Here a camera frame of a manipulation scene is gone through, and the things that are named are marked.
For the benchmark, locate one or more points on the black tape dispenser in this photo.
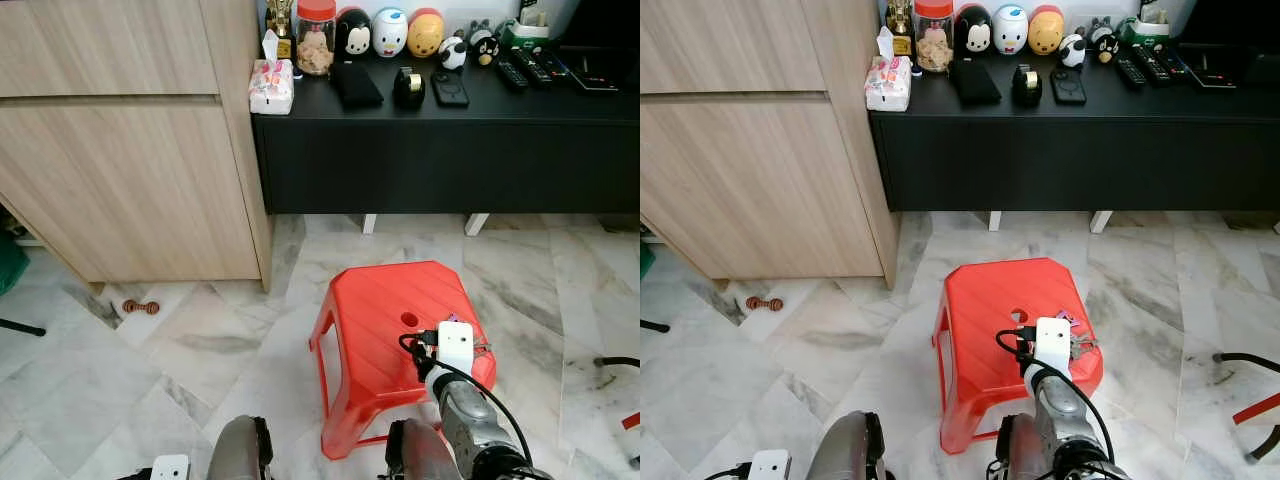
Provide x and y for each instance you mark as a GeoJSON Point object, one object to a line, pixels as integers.
{"type": "Point", "coordinates": [1027, 87]}
{"type": "Point", "coordinates": [408, 90]}

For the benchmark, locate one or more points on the silver keys bunch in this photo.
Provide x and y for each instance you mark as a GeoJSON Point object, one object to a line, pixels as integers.
{"type": "Point", "coordinates": [482, 348]}
{"type": "Point", "coordinates": [1080, 345]}

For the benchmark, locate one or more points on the black pouch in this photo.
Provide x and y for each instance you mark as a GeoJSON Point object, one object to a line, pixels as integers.
{"type": "Point", "coordinates": [974, 83]}
{"type": "Point", "coordinates": [356, 86]}

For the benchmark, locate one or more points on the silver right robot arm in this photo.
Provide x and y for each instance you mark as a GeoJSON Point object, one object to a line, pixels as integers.
{"type": "Point", "coordinates": [470, 420]}
{"type": "Point", "coordinates": [1060, 420]}

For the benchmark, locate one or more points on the light wood cabinet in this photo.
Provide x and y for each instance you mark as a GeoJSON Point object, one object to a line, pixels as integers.
{"type": "Point", "coordinates": [120, 170]}
{"type": "Point", "coordinates": [760, 170]}

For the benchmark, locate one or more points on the red lid snack jar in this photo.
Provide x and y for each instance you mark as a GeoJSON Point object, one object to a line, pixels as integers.
{"type": "Point", "coordinates": [315, 42]}
{"type": "Point", "coordinates": [934, 40]}

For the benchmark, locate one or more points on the gold trophy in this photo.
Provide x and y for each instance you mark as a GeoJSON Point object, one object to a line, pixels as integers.
{"type": "Point", "coordinates": [900, 20]}
{"type": "Point", "coordinates": [280, 22]}

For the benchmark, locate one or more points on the black smartphone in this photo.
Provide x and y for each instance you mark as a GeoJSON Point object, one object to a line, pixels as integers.
{"type": "Point", "coordinates": [449, 89]}
{"type": "Point", "coordinates": [1068, 87]}

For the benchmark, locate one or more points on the yellow bear plush toy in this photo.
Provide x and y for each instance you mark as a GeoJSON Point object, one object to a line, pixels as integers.
{"type": "Point", "coordinates": [1046, 32]}
{"type": "Point", "coordinates": [425, 35]}

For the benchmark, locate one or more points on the black TV console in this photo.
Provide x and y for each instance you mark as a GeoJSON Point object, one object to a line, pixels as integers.
{"type": "Point", "coordinates": [1080, 155]}
{"type": "Point", "coordinates": [450, 155]}

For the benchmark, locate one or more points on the red bar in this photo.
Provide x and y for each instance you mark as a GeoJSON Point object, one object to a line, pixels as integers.
{"type": "Point", "coordinates": [631, 421]}
{"type": "Point", "coordinates": [1257, 408]}

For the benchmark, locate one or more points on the green box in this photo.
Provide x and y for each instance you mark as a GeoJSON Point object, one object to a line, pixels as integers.
{"type": "Point", "coordinates": [1146, 32]}
{"type": "Point", "coordinates": [526, 36]}

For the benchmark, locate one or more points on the small panda plush toy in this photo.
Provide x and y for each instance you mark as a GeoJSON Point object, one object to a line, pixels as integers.
{"type": "Point", "coordinates": [1073, 50]}
{"type": "Point", "coordinates": [453, 53]}

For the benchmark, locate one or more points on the pink white tissue pack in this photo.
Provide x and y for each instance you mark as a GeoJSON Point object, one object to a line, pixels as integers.
{"type": "Point", "coordinates": [271, 88]}
{"type": "Point", "coordinates": [888, 85]}

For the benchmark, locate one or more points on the white console leg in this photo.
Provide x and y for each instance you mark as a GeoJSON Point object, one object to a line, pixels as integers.
{"type": "Point", "coordinates": [1100, 220]}
{"type": "Point", "coordinates": [369, 223]}
{"type": "Point", "coordinates": [994, 220]}
{"type": "Point", "coordinates": [477, 223]}

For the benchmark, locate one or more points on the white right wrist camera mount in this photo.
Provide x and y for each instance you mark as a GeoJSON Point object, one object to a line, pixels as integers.
{"type": "Point", "coordinates": [1053, 343]}
{"type": "Point", "coordinates": [456, 346]}

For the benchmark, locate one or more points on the green container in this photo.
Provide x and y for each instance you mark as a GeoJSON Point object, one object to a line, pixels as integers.
{"type": "Point", "coordinates": [10, 265]}
{"type": "Point", "coordinates": [646, 262]}

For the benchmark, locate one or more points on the silver right robot leg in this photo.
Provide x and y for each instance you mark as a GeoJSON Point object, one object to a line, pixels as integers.
{"type": "Point", "coordinates": [1018, 450]}
{"type": "Point", "coordinates": [418, 455]}

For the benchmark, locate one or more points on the brown bone dog toy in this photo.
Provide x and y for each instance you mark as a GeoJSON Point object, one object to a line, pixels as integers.
{"type": "Point", "coordinates": [140, 307]}
{"type": "Point", "coordinates": [764, 303]}

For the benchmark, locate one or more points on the flat black device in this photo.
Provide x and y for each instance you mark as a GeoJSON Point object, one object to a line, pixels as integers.
{"type": "Point", "coordinates": [1212, 68]}
{"type": "Point", "coordinates": [592, 72]}

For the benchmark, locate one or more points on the black mouse plush toy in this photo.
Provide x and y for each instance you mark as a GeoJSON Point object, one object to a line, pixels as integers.
{"type": "Point", "coordinates": [972, 31]}
{"type": "Point", "coordinates": [353, 34]}

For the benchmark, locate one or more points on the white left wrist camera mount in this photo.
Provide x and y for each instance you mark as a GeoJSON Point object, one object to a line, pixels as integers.
{"type": "Point", "coordinates": [771, 466]}
{"type": "Point", "coordinates": [171, 468]}

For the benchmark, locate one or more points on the small black plush toy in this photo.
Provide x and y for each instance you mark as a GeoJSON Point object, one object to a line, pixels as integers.
{"type": "Point", "coordinates": [1104, 41]}
{"type": "Point", "coordinates": [484, 44]}

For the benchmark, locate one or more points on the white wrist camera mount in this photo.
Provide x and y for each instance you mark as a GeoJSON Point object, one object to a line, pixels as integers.
{"type": "Point", "coordinates": [1053, 343]}
{"type": "Point", "coordinates": [771, 466]}
{"type": "Point", "coordinates": [456, 346]}
{"type": "Point", "coordinates": [171, 468]}

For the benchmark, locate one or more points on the red plastic stool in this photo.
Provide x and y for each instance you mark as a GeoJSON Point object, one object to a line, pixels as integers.
{"type": "Point", "coordinates": [985, 340]}
{"type": "Point", "coordinates": [370, 340]}

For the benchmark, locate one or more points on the white blue duck plush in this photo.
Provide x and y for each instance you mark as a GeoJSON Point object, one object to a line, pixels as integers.
{"type": "Point", "coordinates": [389, 33]}
{"type": "Point", "coordinates": [1010, 30]}

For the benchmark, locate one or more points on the black remote control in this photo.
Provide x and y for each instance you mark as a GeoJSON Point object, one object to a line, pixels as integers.
{"type": "Point", "coordinates": [1172, 62]}
{"type": "Point", "coordinates": [530, 66]}
{"type": "Point", "coordinates": [1131, 72]}
{"type": "Point", "coordinates": [512, 75]}
{"type": "Point", "coordinates": [1151, 63]}
{"type": "Point", "coordinates": [552, 65]}

